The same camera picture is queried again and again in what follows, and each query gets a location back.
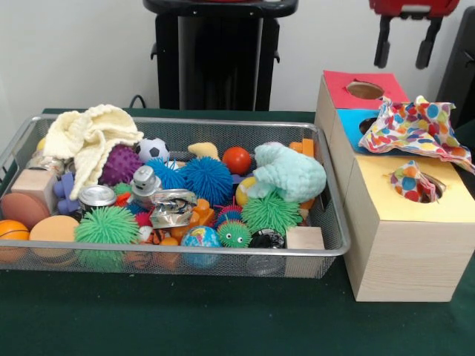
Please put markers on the globe print ball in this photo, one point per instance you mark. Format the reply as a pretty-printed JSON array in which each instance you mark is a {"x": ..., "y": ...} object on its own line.
[{"x": 200, "y": 237}]

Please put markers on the green spiky ball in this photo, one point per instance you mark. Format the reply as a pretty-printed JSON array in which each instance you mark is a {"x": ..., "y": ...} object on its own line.
[{"x": 107, "y": 224}]

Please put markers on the wooden box with three holes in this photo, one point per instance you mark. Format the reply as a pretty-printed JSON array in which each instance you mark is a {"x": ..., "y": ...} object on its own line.
[{"x": 404, "y": 259}]

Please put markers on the dark green tablecloth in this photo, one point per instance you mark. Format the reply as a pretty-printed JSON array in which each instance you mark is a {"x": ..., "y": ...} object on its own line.
[
  {"x": 185, "y": 319},
  {"x": 468, "y": 130}
]

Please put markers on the red orange ball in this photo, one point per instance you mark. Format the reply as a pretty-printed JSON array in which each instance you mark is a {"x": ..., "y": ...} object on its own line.
[{"x": 237, "y": 160}]

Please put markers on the small soccer ball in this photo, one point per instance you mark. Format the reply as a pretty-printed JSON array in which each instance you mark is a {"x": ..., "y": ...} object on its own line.
[{"x": 152, "y": 150}]

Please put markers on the purple knobbly ball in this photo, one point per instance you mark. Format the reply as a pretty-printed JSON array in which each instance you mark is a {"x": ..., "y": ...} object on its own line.
[{"x": 120, "y": 165}]

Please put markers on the pale yellow knitted cloth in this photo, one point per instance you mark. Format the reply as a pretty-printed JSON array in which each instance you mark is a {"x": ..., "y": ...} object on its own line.
[{"x": 92, "y": 130}]

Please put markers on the mint green knitted cloth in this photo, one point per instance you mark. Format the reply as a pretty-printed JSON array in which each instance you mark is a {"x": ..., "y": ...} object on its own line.
[{"x": 293, "y": 170}]

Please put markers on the large polka dot cloth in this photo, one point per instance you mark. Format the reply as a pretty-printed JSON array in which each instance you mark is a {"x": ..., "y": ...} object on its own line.
[{"x": 408, "y": 130}]

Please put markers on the rainbow spiky caterpillar toy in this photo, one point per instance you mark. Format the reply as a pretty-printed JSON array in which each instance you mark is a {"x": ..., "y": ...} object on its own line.
[{"x": 233, "y": 235}]

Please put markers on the small wooden block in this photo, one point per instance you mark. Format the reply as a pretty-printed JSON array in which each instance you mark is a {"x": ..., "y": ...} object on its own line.
[{"x": 305, "y": 238}]

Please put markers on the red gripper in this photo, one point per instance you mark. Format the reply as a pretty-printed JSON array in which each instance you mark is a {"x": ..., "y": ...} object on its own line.
[{"x": 412, "y": 6}]

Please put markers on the blue spiky ball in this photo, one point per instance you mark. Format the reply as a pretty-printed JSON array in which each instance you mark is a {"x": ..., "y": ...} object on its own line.
[{"x": 206, "y": 178}]

